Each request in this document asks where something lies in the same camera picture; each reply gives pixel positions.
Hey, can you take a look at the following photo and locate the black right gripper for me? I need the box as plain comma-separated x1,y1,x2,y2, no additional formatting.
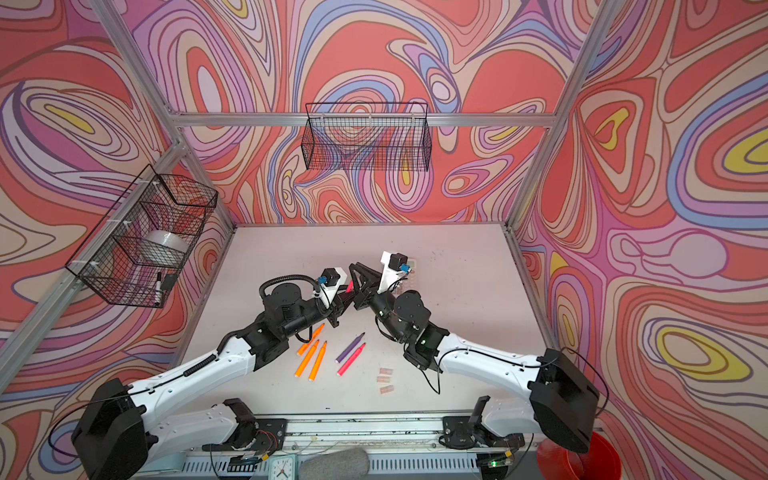
347,268,407,346

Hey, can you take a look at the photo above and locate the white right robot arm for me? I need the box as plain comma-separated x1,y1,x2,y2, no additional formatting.
349,262,600,454

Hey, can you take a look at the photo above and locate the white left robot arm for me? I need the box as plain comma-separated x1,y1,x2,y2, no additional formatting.
71,275,353,479

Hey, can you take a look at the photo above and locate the purple pen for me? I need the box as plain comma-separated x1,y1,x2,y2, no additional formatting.
335,332,365,364

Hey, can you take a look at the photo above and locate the orange pen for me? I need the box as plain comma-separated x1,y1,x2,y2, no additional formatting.
308,341,327,382
297,324,325,356
294,340,319,378

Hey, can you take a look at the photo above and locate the pink desk calculator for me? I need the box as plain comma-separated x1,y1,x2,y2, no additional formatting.
407,258,418,277

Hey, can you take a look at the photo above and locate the grey foam microphone cover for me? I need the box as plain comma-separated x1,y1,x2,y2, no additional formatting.
298,448,370,480

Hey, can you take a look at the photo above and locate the small white clock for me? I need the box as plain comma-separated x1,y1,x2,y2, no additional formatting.
268,455,297,480

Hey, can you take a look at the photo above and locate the silver tape roll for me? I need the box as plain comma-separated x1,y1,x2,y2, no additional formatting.
145,230,189,253

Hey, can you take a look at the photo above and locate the red bucket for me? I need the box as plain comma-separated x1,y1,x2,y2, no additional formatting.
536,432,622,480

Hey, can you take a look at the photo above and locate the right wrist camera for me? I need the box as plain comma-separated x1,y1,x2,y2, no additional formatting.
381,251,412,274

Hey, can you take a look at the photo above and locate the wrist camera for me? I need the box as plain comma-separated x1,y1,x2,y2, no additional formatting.
317,267,347,289
381,251,412,274

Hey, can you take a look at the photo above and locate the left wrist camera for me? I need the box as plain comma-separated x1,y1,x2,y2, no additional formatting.
317,267,347,289

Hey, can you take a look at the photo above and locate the black wire basket back wall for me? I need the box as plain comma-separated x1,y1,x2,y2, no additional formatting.
301,101,432,172

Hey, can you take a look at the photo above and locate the black wire basket wall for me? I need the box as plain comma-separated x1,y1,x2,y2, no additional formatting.
301,101,432,172
66,166,218,309

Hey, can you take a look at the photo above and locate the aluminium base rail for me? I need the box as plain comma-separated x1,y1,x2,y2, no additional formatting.
143,410,541,475

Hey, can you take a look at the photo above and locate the black wire basket left wall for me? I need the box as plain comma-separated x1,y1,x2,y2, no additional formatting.
66,166,218,309

